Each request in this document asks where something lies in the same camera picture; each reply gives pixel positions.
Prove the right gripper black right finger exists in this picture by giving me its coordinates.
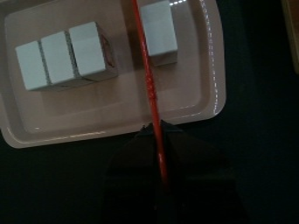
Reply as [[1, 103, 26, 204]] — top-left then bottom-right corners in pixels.
[[157, 118, 252, 224]]

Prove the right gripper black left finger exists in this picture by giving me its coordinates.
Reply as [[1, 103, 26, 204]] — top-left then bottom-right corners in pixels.
[[101, 122, 161, 224]]

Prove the white toy sushi roll piece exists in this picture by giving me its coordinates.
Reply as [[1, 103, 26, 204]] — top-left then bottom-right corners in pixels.
[[138, 0, 180, 67], [67, 20, 118, 82], [39, 30, 79, 87], [13, 39, 51, 92]]

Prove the pink rectangular tray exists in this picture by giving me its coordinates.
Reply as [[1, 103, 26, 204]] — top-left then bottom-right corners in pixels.
[[0, 0, 228, 150]]

